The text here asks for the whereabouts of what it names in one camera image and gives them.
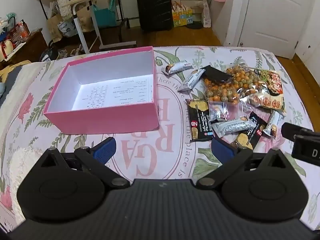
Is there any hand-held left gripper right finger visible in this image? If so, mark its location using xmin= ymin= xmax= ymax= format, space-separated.
xmin=194 ymin=136 xmax=288 ymax=189

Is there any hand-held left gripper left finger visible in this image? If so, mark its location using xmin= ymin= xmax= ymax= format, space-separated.
xmin=40 ymin=137 xmax=130 ymax=189

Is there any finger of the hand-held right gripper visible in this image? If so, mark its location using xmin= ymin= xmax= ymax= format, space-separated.
xmin=281 ymin=122 xmax=320 ymax=143

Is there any pink cardboard box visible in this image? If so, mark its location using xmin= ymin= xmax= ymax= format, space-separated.
xmin=43 ymin=46 xmax=160 ymax=135

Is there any clear bag of coated peanuts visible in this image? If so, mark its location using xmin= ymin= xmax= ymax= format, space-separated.
xmin=204 ymin=66 xmax=263 ymax=120

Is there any white snack bar packet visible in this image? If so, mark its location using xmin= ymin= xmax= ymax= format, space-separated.
xmin=161 ymin=60 xmax=192 ymax=75
xmin=211 ymin=117 xmax=257 ymax=139
xmin=262 ymin=110 xmax=282 ymax=138
xmin=180 ymin=69 xmax=206 ymax=92

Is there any floral printed bedsheet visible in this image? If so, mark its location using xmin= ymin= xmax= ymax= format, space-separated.
xmin=0 ymin=45 xmax=320 ymax=233

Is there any black cracker packet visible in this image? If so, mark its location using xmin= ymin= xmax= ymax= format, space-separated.
xmin=231 ymin=112 xmax=268 ymax=150
xmin=187 ymin=99 xmax=215 ymax=142

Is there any cream orange snack packet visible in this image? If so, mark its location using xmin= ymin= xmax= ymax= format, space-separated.
xmin=246 ymin=90 xmax=287 ymax=117

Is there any small silver snack packet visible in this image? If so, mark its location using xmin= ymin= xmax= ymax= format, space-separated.
xmin=208 ymin=101 xmax=229 ymax=122

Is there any dark red snack packet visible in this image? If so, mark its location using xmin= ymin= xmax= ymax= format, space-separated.
xmin=254 ymin=68 xmax=284 ymax=97

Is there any printed paper sheet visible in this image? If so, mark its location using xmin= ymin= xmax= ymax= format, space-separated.
xmin=75 ymin=77 xmax=153 ymax=110

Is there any small black snack packet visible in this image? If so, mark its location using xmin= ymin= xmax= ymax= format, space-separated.
xmin=201 ymin=65 xmax=233 ymax=83

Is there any black bag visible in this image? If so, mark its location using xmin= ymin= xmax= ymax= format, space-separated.
xmin=40 ymin=44 xmax=59 ymax=62

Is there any white door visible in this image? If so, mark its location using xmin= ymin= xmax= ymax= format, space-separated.
xmin=226 ymin=0 xmax=304 ymax=59

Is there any grey yellow bedding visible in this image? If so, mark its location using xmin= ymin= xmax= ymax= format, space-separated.
xmin=0 ymin=60 xmax=32 ymax=105

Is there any wooden nightstand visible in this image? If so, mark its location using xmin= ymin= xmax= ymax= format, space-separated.
xmin=0 ymin=29 xmax=49 ymax=65

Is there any white blue patterned bag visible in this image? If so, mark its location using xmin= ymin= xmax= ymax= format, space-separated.
xmin=58 ymin=20 xmax=77 ymax=37

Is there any teal shopping bag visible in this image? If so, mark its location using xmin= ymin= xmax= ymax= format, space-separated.
xmin=90 ymin=0 xmax=117 ymax=29

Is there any brown paper bag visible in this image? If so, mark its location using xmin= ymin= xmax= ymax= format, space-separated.
xmin=47 ymin=12 xmax=65 ymax=43
xmin=76 ymin=4 xmax=94 ymax=33

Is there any white plastic bag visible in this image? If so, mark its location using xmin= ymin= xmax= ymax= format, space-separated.
xmin=202 ymin=2 xmax=212 ymax=28

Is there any colourful gift bag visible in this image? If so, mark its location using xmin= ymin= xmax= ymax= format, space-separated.
xmin=172 ymin=1 xmax=193 ymax=28

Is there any cream gift box red ribbon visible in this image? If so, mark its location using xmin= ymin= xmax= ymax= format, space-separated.
xmin=0 ymin=39 xmax=27 ymax=62

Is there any red bag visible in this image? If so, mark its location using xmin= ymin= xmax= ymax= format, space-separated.
xmin=7 ymin=21 xmax=31 ymax=47

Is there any black suitcase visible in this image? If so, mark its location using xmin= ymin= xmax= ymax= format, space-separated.
xmin=136 ymin=0 xmax=173 ymax=32

